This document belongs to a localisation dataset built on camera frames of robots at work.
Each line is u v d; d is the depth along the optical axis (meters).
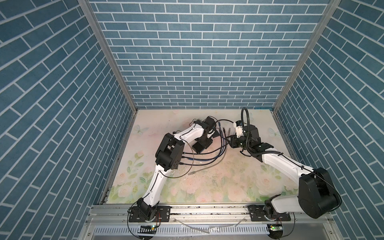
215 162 0.92
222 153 0.96
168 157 0.58
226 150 0.97
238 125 0.77
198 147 0.93
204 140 0.89
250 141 0.67
